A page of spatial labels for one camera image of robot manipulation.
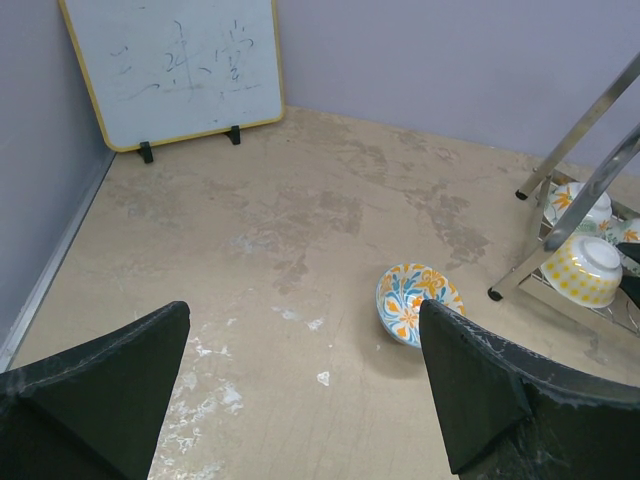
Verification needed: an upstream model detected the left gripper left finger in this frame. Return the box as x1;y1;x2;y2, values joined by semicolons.
1;301;190;479

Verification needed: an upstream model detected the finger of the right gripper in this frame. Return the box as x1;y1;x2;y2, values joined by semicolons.
616;242;640;300

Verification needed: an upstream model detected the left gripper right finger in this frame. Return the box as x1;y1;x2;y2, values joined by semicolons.
419;300;639;479

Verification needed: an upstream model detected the orange flower green leaf bowl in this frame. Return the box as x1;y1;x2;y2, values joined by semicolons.
604;218;640;245

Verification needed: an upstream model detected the blue rim yellow bowl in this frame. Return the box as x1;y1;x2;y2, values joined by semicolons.
541;235;623;308

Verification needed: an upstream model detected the blue orange floral bowl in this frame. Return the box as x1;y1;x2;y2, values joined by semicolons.
375;263;465;348

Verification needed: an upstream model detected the steel two-tier dish rack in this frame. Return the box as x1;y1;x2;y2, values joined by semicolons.
487;56;639;336

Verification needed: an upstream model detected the small whiteboard wooden frame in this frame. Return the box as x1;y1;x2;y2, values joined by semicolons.
59;0;285;152

